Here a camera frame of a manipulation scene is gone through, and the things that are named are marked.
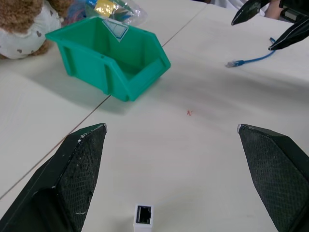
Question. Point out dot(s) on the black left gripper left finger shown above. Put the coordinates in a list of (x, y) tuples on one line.
[(72, 183)]

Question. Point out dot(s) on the green plastic storage bin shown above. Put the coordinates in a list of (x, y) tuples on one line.
[(91, 60)]

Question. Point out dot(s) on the white ethernet coupler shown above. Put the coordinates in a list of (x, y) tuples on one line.
[(143, 226)]

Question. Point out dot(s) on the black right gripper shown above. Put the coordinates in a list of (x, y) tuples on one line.
[(295, 8)]

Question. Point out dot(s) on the brown teddy bear plush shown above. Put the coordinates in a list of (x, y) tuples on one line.
[(21, 14)]

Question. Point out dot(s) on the small red scrap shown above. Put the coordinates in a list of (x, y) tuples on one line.
[(189, 112)]

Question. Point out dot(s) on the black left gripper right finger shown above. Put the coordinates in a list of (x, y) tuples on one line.
[(277, 174)]

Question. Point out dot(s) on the clear plastic bag of items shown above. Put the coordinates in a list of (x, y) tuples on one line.
[(103, 8)]

